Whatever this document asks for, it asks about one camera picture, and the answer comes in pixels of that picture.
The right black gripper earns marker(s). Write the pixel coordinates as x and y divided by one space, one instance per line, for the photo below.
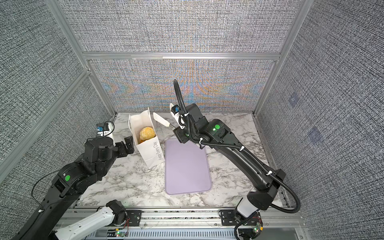
180 133

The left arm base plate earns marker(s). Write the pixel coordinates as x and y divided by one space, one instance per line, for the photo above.
131 218

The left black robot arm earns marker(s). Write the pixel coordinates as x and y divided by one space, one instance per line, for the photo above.
69 184

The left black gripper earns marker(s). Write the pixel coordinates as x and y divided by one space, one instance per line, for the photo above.
122 146

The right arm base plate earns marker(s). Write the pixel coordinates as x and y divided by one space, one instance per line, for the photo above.
231 217

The aluminium front rail frame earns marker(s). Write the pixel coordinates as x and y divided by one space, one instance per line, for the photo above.
188 223

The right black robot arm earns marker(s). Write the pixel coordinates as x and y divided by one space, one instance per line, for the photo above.
266 181

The round flaky bun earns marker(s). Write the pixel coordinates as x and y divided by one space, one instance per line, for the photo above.
147 133

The lavender plastic tray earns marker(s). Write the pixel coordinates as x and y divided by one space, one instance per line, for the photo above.
186 168

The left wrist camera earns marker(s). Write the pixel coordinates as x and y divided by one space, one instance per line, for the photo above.
105 129

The white paper gift bag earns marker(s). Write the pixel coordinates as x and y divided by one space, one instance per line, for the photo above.
150 150

